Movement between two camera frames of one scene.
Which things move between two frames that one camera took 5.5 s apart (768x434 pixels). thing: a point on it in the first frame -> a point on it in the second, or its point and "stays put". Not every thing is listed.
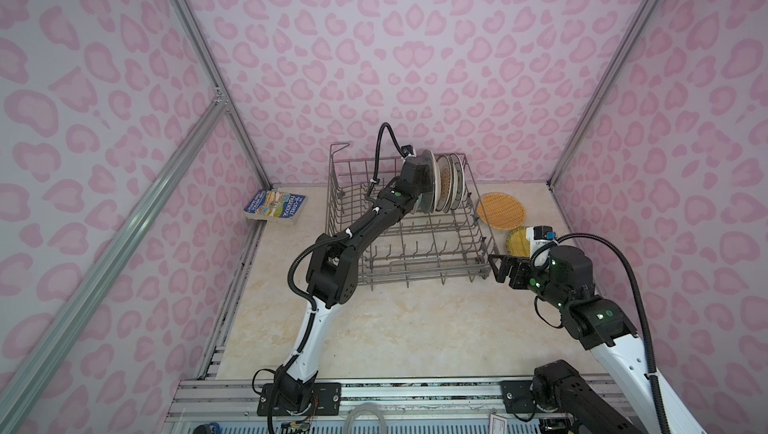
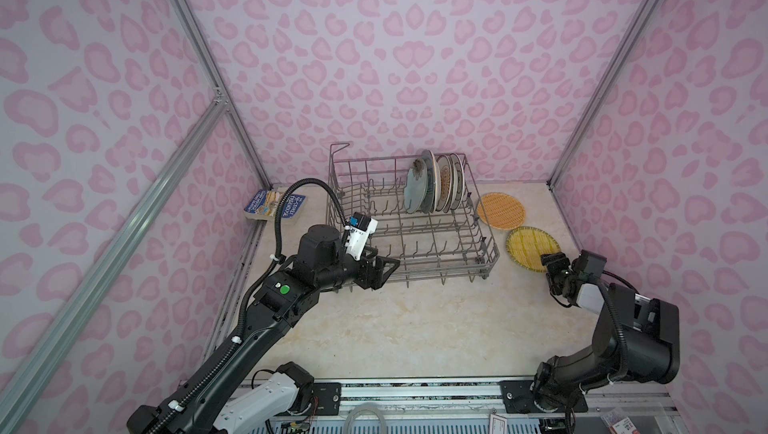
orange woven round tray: (503, 211) stays put
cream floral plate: (457, 180) stays put
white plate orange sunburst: (446, 183) stays put
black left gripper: (427, 185) -> (378, 277)
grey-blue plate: (427, 201) stays put
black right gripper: (508, 262) -> (556, 262)
